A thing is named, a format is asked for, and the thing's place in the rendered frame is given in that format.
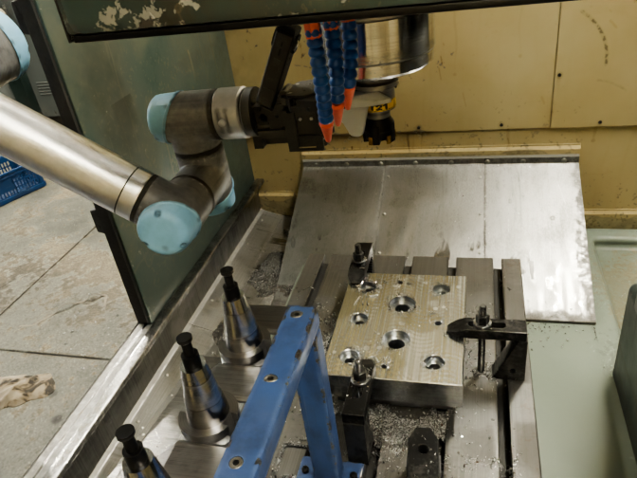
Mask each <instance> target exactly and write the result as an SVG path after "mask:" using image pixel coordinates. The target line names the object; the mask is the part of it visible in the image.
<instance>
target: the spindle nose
mask: <svg viewBox="0 0 637 478"><path fill-rule="evenodd" d="M355 21H356V23H357V25H356V29H355V30H356V32H357V38H356V40H357V42H358V48H357V49H356V50H357V52H358V58H357V62H358V67H357V68H356V70H357V77H356V78H355V80H356V81H357V82H367V81H378V80H385V79H390V78H395V77H400V76H404V75H407V74H410V73H412V72H415V71H418V70H420V69H422V68H424V67H425V66H427V65H428V64H429V63H430V62H431V61H432V60H433V58H434V47H435V44H436V43H435V12H434V13H423V14H412V15H401V16H390V17H378V18H368V19H356V20H355ZM320 26H321V30H322V35H321V37H322V39H323V45H322V46H323V47H324V49H325V54H324V55H323V56H324V57H325V59H326V66H327V68H328V72H329V69H330V67H329V66H328V60H329V59H330V58H328V57H327V50H328V48H327V47H326V44H325V43H326V40H327V39H326V38H325V37H324V32H325V30H324V27H323V23H320Z"/></svg>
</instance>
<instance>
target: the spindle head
mask: <svg viewBox="0 0 637 478"><path fill-rule="evenodd" d="M568 1H579V0H57V2H58V5H59V8H60V11H61V14H62V17H63V19H64V24H65V27H66V30H67V32H68V33H69V34H71V35H75V36H74V37H73V39H74V42H75V43H89V42H100V41H111V40H122V39H134V38H145V37H155V36H167V35H178V34H190V33H200V32H212V31H223V30H234V29H245V28H267V27H278V26H289V25H300V24H312V23H323V22H334V21H345V20H356V19H368V18H378V17H390V16H401V15H412V14H423V13H434V12H446V11H457V10H468V9H490V8H501V7H513V6H523V5H534V4H546V3H557V2H568Z"/></svg>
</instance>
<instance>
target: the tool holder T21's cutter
mask: <svg viewBox="0 0 637 478"><path fill-rule="evenodd" d="M395 137H396V133H395V129H394V119H393V117H392V116H389V117H387V118H385V119H367V120H366V126H365V131H364V134H363V139H364V142H366V141H369V145H380V143H381V141H383V140H386V141H387V144H390V143H392V142H393V141H395Z"/></svg>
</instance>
